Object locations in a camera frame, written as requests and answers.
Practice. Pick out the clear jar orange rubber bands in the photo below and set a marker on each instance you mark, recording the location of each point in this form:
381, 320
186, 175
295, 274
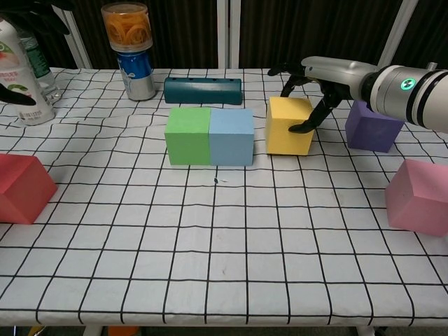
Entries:
126, 26

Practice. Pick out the red foam cube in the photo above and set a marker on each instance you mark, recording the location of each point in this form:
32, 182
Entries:
17, 189

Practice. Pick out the green foam cube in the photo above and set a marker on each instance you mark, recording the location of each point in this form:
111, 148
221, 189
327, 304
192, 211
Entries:
187, 140

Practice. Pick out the purple foam cube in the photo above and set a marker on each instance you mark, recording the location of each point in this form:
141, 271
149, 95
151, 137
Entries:
371, 134

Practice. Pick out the white table leg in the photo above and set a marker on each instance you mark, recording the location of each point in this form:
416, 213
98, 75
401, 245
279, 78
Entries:
364, 330
94, 330

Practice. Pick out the teal rectangular holder block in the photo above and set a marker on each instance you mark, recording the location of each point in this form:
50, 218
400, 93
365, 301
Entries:
203, 91

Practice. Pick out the white partition post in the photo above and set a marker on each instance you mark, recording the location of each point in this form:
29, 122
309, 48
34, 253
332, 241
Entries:
399, 31
78, 49
227, 35

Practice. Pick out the light blue foam cube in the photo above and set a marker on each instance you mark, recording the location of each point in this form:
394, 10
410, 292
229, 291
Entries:
231, 140

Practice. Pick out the pink foam cube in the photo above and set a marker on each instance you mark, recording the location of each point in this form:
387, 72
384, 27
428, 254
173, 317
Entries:
420, 203

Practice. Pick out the white tea drink bottle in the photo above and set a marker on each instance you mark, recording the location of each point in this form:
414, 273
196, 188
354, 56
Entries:
17, 70

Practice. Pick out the clear water bottle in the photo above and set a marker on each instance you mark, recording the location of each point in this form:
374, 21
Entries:
43, 70

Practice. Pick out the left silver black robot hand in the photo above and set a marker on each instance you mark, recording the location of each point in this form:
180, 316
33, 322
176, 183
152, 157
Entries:
42, 14

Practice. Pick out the yellow foam cube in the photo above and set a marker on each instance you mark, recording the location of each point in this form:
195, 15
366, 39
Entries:
283, 140

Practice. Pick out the blue white drink can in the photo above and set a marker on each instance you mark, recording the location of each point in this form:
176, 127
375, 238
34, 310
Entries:
138, 77

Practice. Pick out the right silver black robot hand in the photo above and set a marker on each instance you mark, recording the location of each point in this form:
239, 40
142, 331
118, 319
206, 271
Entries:
336, 71

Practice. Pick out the white black checkered tablecloth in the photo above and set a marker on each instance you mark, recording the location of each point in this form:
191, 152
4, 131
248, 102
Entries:
224, 245

